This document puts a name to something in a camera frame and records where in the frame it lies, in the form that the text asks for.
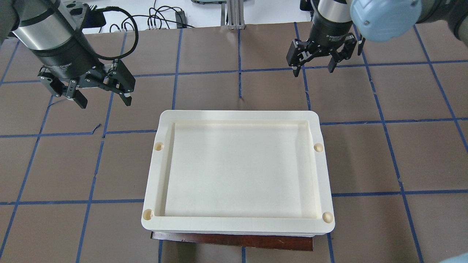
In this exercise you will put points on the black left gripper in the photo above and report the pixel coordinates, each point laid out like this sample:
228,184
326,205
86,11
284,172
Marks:
67,58

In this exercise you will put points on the cream white plastic tray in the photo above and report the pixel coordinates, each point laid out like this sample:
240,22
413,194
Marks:
239,173

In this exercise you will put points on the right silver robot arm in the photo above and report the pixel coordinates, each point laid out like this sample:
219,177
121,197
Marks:
383,20

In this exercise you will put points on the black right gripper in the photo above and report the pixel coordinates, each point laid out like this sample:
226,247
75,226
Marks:
328,32

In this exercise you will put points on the dark brown wooden cabinet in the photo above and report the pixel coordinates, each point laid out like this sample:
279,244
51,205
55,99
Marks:
254,241

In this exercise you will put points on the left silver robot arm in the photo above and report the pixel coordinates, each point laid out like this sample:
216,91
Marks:
53,31

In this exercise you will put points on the aluminium frame post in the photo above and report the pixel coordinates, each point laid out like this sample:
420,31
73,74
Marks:
233,14

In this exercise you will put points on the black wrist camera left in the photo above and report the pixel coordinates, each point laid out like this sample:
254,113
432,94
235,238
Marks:
83,15

